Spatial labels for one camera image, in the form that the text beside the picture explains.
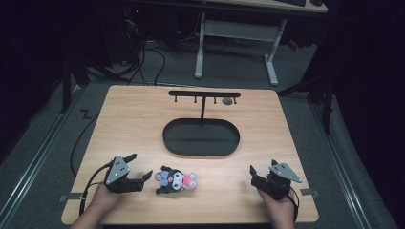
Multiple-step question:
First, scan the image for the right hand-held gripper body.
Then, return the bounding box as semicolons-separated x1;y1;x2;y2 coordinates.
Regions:
250;162;303;201

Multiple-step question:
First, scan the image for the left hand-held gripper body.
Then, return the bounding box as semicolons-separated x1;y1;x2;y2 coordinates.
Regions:
104;155;145;195

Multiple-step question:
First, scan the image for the black and pink plush toy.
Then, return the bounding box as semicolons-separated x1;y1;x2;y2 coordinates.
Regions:
154;165;198;196

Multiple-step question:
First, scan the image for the person's right hand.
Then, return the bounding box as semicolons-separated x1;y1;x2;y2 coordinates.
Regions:
257;188;296;221

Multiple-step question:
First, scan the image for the person's left hand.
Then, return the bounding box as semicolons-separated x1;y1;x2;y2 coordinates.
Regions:
90;182;122;212

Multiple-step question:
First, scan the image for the grey tape strip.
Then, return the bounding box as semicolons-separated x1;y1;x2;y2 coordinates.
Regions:
58;192;84;203
299;187;320;197

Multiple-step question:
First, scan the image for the black hook stand with tray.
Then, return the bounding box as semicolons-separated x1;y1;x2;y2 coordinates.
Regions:
161;90;242;157

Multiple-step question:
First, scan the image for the black metal stand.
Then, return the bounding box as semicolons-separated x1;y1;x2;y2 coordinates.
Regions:
59;55;128;115
276;72;336;135

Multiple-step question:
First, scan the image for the black computer tower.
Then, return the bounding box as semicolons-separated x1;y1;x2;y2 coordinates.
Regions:
96;5;142;66

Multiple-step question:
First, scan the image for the black keyboard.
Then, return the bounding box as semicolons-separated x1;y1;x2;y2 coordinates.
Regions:
275;0;308;8

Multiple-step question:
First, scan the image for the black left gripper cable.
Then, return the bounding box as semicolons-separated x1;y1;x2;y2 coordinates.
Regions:
78;162;115;218

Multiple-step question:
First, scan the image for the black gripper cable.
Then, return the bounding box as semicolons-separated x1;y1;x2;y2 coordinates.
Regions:
78;162;115;218
287;186;301;223

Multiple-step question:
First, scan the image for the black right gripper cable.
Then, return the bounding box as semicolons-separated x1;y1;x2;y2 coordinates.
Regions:
287;186;301;223

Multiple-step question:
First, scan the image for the black floor cable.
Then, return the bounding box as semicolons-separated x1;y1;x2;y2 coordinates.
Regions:
70;113;101;178

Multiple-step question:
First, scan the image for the aluminium floor rail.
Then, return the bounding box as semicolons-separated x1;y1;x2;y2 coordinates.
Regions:
309;102;373;229
0;85;84;221

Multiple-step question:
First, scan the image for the bundle of black cables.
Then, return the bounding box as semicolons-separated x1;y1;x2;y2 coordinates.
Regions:
123;12;167;88

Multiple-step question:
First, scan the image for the white frame desk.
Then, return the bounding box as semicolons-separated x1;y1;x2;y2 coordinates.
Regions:
193;0;330;88

